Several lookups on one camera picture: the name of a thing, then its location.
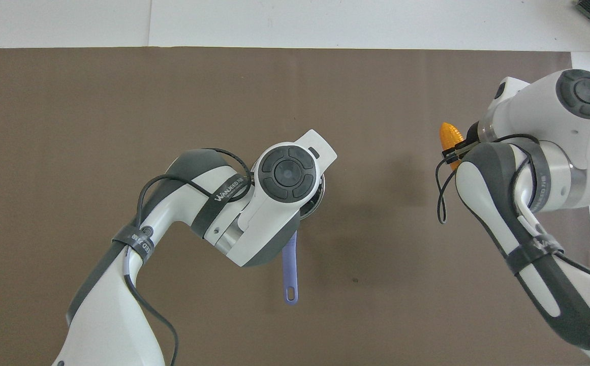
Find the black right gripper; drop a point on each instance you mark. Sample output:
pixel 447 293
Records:
pixel 473 132

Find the yellow toy corn cob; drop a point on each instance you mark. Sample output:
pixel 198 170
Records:
pixel 449 134

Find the glass lid with blue knob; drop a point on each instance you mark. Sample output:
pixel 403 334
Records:
pixel 319 195

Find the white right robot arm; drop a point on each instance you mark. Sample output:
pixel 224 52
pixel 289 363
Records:
pixel 569 152

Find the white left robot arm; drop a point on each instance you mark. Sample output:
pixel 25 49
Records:
pixel 122 315

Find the brown table mat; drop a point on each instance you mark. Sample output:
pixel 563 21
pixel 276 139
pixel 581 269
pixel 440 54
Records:
pixel 71 127

